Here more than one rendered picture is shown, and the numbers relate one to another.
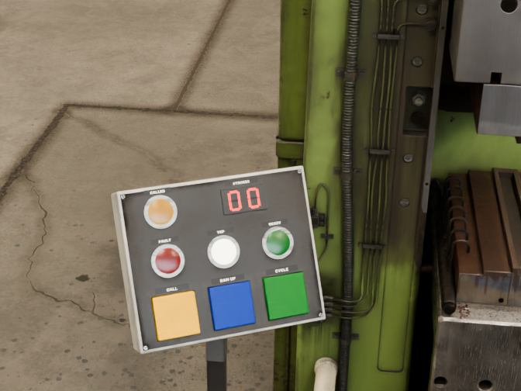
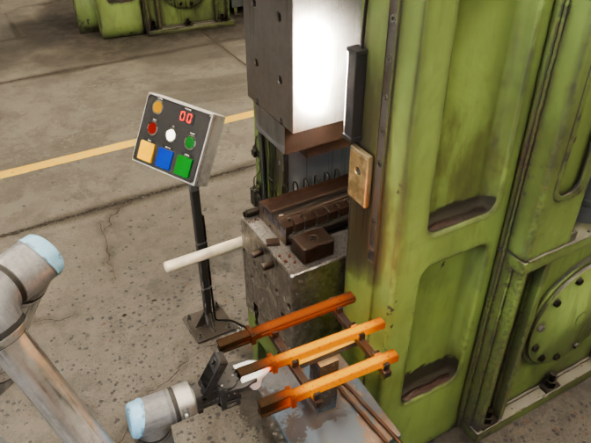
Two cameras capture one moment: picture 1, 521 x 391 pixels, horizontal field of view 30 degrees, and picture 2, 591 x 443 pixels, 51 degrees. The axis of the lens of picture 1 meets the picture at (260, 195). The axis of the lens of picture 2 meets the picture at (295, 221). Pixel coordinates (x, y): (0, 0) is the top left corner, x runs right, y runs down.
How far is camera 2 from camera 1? 2.02 m
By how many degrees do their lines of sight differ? 45
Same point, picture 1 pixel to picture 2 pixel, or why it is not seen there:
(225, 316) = (159, 161)
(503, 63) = (258, 93)
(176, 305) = (147, 147)
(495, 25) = (253, 71)
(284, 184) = (202, 118)
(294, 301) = (184, 170)
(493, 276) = (266, 210)
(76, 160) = not seen: hidden behind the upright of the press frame
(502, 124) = (260, 127)
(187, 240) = (161, 123)
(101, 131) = not seen: hidden behind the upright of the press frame
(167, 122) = not seen: hidden behind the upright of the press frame
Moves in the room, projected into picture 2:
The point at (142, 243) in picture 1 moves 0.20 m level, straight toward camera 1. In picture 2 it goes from (148, 116) to (102, 134)
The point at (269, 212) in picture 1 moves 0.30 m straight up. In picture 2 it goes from (193, 127) to (184, 50)
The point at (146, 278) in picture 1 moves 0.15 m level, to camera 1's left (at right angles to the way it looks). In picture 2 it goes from (143, 131) to (127, 117)
